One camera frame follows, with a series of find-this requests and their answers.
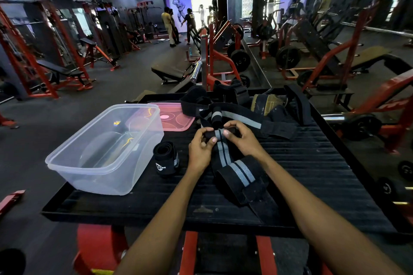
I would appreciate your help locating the black ribbed platform tray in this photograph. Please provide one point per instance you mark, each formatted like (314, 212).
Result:
(129, 207)

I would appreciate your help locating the clear plastic container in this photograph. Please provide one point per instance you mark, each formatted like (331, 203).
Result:
(90, 178)

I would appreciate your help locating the purple bodybuilder wall mural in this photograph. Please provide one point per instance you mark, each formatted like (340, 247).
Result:
(179, 7)

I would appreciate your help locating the black low bench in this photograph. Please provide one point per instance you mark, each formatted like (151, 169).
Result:
(167, 72)

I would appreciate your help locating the red power rack with bench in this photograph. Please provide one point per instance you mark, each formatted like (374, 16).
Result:
(55, 67)

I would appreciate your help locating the red squat rack frame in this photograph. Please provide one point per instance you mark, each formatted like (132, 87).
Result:
(8, 122)

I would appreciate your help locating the person's left hand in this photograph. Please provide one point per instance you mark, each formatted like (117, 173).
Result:
(200, 152)

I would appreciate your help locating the black weight stack machine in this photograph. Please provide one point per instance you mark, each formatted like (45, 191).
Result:
(109, 33)

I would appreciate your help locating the chrome barbell sleeve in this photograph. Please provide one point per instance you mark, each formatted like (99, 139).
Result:
(196, 71)

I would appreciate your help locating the red incline bench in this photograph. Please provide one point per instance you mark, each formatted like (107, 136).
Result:
(87, 41)

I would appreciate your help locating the red plate-loaded machine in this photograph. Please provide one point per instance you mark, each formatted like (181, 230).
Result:
(211, 55)

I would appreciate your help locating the person's left forearm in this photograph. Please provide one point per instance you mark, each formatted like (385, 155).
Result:
(158, 236)

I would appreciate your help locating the pink plastic lid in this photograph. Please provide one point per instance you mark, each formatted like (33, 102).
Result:
(179, 118)

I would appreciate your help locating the large wall mirror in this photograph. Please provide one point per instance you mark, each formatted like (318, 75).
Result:
(371, 42)

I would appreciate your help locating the person's right forearm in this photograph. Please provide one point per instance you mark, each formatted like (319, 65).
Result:
(322, 220)

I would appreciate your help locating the red floor bench frame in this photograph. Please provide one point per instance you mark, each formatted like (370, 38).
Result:
(11, 199)

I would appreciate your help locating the black weight plate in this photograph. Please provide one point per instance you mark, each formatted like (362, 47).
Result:
(240, 60)

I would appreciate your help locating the person's right hand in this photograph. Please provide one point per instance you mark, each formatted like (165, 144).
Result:
(246, 141)

